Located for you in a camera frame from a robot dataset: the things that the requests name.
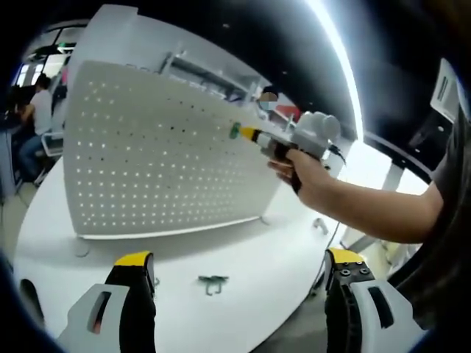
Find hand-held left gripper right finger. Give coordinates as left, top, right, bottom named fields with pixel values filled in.
left=323, top=247, right=430, bottom=353

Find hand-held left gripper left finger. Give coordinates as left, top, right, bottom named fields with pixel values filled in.
left=54, top=251, right=157, bottom=353

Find white perforated mounting plate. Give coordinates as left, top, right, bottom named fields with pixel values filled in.
left=62, top=60, right=297, bottom=257

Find person's right hand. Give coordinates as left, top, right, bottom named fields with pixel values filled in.
left=267, top=149, right=347, bottom=218

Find red panel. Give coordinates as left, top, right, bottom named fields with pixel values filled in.
left=275, top=104, right=301, bottom=117

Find ceiling light strip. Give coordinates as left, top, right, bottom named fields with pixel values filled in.
left=316, top=0, right=365, bottom=140

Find white overhead rack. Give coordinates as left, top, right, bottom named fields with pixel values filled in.
left=161, top=49, right=258, bottom=104

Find black oval mouse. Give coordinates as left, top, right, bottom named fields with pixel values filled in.
left=18, top=278, right=47, bottom=328

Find person's dark shirt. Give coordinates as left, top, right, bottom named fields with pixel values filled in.
left=386, top=106, right=471, bottom=330

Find white ceiling panel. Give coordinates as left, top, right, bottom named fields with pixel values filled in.
left=428, top=57, right=464, bottom=124

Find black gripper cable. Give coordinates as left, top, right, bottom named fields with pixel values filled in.
left=329, top=145, right=349, bottom=165

